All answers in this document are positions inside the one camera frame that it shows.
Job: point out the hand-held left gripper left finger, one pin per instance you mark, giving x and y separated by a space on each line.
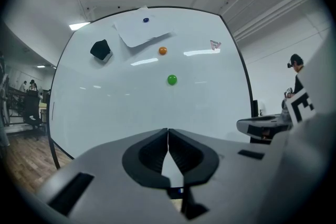
110 186

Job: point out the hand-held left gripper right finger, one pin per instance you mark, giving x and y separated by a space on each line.
236 186

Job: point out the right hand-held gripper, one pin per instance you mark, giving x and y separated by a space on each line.
320 86

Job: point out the black whiteboard eraser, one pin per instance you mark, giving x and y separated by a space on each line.
101 50

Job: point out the black computer monitor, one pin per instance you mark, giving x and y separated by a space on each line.
255 108

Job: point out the pink triangular magnet clip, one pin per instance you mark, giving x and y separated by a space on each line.
215 45

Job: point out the green round magnet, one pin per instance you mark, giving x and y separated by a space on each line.
172 79

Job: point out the black office chair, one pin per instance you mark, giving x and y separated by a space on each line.
32 110

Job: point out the white ceiling pipes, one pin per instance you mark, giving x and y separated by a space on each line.
275 15

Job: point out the orange round magnet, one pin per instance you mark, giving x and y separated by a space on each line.
162 50

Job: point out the white paper sheet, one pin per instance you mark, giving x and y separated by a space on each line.
143 31

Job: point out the blue round magnet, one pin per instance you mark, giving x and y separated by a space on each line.
146 20

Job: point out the rectangular ceiling light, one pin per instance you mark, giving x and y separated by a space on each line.
78 25

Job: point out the white whiteboard with black frame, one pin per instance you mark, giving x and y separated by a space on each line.
110 102

